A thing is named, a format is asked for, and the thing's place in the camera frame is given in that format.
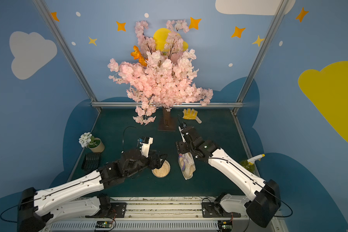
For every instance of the aluminium left frame post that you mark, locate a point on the aluminium left frame post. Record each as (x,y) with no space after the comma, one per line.
(56,32)

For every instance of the white purple oats bag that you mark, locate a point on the white purple oats bag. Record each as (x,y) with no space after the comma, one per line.
(187,165)

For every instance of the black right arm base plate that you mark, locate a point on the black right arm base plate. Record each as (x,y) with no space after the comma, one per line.
(210,210)

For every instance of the yellow hand-shaped toy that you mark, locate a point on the yellow hand-shaped toy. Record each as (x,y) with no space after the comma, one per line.
(191,114)

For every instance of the right green circuit board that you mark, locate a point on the right green circuit board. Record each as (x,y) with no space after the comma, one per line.
(224,226)

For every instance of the pink blossom artificial tree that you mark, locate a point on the pink blossom artificial tree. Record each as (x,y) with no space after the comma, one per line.
(162,75)

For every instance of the green circuit board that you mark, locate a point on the green circuit board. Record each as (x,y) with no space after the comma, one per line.
(104,225)
(224,226)

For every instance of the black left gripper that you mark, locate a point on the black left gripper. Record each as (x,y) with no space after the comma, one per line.
(155,159)

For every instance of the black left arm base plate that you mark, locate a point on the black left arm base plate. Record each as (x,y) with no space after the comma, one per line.
(112,210)

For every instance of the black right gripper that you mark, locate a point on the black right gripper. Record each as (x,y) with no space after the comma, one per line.
(187,134)

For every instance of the beige flower pot white flowers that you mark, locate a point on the beige flower pot white flowers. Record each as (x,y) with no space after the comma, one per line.
(87,140)

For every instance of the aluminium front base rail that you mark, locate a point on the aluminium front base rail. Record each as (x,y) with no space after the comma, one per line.
(165,214)

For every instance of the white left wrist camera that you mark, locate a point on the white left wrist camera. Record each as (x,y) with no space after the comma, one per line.
(144,144)

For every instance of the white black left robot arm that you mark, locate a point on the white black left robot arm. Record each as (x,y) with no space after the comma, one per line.
(38,208)

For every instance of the left green circuit board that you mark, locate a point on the left green circuit board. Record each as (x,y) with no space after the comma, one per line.
(104,225)

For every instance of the yellow green spray bottle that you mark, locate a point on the yellow green spray bottle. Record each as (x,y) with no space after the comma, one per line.
(250,163)

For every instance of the black plastic scoop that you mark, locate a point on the black plastic scoop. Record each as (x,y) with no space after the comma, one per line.
(91,162)

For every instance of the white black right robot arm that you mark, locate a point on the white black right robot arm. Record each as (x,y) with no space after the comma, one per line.
(262,198)

